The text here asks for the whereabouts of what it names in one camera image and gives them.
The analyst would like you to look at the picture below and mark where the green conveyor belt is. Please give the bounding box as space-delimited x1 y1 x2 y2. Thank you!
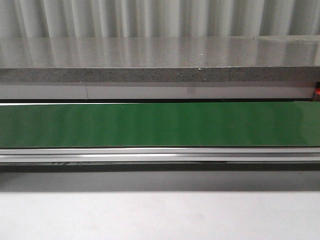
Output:
0 101 320 148

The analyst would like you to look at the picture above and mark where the grey stone countertop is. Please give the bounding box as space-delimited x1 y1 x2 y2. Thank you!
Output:
0 35 320 100

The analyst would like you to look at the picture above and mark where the red object at right edge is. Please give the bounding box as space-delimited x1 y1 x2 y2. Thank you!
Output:
313 82 320 102

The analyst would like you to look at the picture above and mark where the white pleated curtain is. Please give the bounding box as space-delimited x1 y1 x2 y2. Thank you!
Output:
0 0 320 38

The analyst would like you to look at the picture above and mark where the aluminium conveyor frame rail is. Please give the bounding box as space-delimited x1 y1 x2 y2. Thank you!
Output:
0 147 320 166

